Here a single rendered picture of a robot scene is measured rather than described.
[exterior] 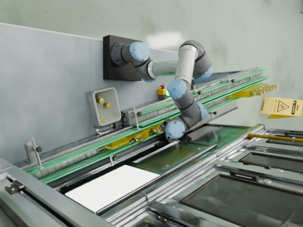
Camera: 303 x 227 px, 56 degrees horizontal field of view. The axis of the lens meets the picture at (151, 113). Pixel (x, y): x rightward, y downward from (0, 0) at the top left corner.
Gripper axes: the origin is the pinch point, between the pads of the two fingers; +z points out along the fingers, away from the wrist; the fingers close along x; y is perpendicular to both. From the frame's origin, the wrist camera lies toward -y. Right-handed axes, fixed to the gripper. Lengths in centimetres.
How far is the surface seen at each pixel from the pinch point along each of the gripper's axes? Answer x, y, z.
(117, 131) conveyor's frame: 20.7, 24.1, 30.9
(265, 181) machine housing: -8, -46, -21
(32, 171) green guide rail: 59, 42, -9
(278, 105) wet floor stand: -155, -137, 302
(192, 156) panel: 3.5, -20.1, 13.0
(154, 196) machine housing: 29.6, -11.6, -17.0
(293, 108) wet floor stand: -161, -154, 288
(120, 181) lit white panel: 37.9, 4.5, 0.5
